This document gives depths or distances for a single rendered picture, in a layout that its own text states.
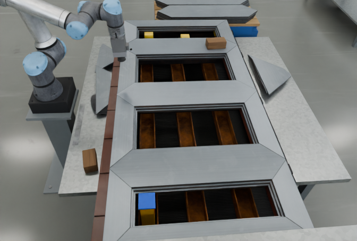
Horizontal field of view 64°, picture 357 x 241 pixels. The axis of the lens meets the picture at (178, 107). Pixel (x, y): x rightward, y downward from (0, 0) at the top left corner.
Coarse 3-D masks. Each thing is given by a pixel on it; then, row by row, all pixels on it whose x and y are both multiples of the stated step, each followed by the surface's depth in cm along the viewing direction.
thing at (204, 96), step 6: (198, 84) 154; (204, 84) 154; (198, 90) 150; (204, 90) 151; (198, 96) 147; (204, 96) 147; (210, 96) 147; (198, 102) 144; (204, 102) 144; (210, 102) 144
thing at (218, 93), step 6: (210, 84) 154; (216, 84) 154; (222, 84) 154; (210, 90) 151; (216, 90) 151; (222, 90) 151; (216, 96) 148; (222, 96) 148; (216, 102) 144; (222, 102) 144; (228, 102) 145
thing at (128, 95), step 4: (132, 84) 152; (128, 88) 149; (132, 88) 150; (124, 92) 147; (128, 92) 147; (132, 92) 147; (124, 96) 145; (128, 96) 145; (132, 96) 145; (128, 100) 143; (132, 100) 143; (132, 104) 141
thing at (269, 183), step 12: (216, 36) 196; (132, 60) 167; (144, 60) 173; (228, 60) 172; (120, 72) 159; (132, 72) 159; (228, 72) 168; (120, 84) 151; (144, 108) 141; (156, 108) 142; (168, 108) 143; (180, 108) 143; (192, 108) 144; (204, 108) 144; (216, 108) 145; (228, 108) 145; (240, 108) 146; (252, 132) 133; (252, 180) 114; (264, 180) 114; (132, 192) 109; (144, 192) 110; (156, 192) 111; (168, 192) 112; (276, 192) 110; (132, 204) 105; (276, 204) 109; (132, 216) 102; (276, 216) 105
